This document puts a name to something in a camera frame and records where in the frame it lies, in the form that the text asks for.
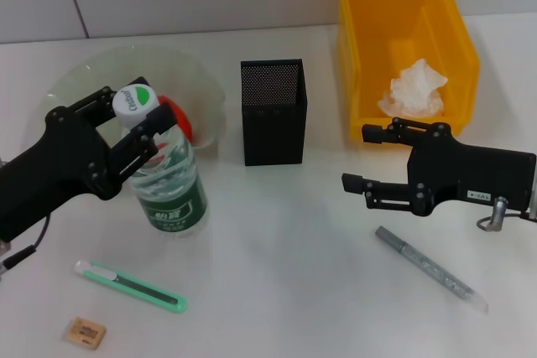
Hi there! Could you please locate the translucent green fruit plate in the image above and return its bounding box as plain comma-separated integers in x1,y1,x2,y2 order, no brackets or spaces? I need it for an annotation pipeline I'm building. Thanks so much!
44,45,227,153

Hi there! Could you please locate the grey glitter pen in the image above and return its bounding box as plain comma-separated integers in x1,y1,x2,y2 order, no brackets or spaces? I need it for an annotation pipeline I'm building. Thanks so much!
374,226,490,314

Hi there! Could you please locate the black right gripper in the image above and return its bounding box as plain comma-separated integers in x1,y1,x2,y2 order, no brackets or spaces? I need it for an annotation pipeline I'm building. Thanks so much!
341,117,537,217

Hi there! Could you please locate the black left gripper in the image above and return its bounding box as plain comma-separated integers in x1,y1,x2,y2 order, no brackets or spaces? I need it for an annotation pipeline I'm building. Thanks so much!
0,75,178,242

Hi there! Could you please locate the white paper ball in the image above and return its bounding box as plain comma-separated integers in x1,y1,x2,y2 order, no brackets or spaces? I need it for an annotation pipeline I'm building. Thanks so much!
376,59,448,118

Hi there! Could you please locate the silver right wrist connector plug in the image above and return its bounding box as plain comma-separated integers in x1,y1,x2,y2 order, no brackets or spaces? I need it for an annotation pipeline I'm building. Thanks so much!
476,196,511,233

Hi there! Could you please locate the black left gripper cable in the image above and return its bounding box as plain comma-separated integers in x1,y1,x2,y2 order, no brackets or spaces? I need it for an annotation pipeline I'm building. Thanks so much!
3,213,52,270

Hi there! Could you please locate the green white utility knife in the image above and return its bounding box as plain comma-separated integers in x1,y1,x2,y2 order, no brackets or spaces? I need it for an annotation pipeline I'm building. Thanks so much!
74,260,189,314

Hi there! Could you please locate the clear green label water bottle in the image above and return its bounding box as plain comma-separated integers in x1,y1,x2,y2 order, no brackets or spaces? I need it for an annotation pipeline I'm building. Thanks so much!
112,84,210,242

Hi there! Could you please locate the black mesh pen holder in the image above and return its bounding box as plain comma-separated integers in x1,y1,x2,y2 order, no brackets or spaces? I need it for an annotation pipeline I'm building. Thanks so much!
240,58,309,167

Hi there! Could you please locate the yellow plastic bin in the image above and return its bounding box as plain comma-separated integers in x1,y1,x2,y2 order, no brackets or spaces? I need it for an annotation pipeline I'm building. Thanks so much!
335,0,481,143

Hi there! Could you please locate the tan eraser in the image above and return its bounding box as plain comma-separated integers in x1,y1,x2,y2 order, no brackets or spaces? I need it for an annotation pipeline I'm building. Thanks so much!
65,317,107,351

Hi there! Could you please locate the red orange fruit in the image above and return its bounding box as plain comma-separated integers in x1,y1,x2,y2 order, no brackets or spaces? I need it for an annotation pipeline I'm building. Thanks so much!
158,96,194,143

